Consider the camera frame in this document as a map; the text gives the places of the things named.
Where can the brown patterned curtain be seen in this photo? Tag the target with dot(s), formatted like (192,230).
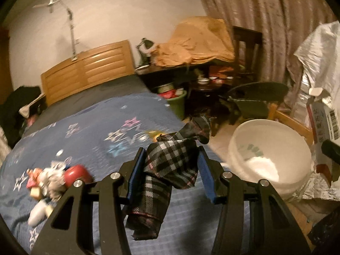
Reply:
(265,5)

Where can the green plastic bucket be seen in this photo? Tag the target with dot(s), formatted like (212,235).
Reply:
(178,103)

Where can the white plastic bucket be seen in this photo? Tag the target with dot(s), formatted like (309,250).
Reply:
(265,143)

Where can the clear plastic wrapped bundle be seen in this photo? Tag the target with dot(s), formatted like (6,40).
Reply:
(304,98)

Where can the round dark wooden stool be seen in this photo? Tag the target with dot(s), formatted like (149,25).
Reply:
(204,90)

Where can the small white bottle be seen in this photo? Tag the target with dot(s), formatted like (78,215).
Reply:
(37,212)

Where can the labelled cardboard box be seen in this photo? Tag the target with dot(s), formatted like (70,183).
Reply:
(322,122)

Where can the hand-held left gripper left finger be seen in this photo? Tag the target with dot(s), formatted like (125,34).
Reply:
(135,175)

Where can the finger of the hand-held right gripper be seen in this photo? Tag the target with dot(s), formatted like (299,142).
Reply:
(332,151)

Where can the dark wooden chair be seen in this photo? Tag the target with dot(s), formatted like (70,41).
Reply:
(245,35)

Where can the wooden headboard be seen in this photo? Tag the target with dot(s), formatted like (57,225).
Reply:
(101,63)

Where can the white power strip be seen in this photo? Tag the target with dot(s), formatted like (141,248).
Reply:
(142,67)

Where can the blue star printed blanket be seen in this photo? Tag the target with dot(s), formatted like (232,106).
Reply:
(93,127)

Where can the dark desk lamp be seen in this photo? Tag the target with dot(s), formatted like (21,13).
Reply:
(145,43)

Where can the pink snack packet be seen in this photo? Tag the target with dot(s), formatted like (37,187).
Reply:
(33,179)

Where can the small white bowl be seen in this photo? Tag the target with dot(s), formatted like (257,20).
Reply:
(203,81)

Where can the white crumpled plastic sheet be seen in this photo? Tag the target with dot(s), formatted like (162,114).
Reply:
(324,53)

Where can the dark clothes pile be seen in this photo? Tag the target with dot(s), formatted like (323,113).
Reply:
(16,103)

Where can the red round toy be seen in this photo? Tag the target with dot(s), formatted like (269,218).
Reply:
(77,174)

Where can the yellow snack packet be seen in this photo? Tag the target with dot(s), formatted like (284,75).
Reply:
(155,136)

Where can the black plaid cloth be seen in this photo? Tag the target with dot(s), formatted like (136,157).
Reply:
(170,159)

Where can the red plastic bag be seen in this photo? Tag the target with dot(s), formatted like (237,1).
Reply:
(170,93)

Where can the black plastic bag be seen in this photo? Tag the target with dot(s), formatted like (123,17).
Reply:
(326,231)

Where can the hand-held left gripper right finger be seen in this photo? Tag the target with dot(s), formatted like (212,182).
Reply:
(207,175)

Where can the grey bed sheet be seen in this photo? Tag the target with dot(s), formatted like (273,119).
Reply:
(93,95)

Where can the dark wooden desk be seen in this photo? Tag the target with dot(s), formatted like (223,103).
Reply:
(164,70)

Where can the orange cloth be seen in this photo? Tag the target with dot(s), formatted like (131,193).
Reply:
(196,39)

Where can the dark wicker chair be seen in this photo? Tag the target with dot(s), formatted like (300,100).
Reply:
(255,89)

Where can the light wooden chair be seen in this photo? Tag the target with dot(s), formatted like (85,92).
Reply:
(289,122)

